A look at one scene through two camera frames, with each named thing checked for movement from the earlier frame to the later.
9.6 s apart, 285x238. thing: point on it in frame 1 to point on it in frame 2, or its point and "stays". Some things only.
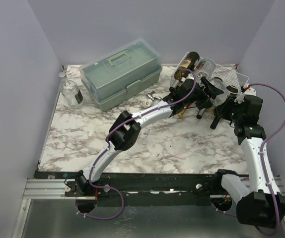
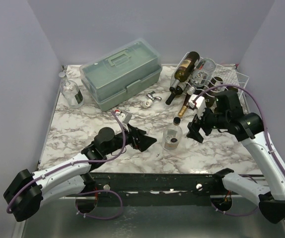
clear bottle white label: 220,84 to 172,136
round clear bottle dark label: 72,94 stays
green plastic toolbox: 115,76 stays
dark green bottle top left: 184,69 stays
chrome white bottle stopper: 148,103 stays
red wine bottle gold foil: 180,115 stays
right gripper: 225,110 to 200,125
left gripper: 209,89 to 142,143
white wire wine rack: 191,66 stays
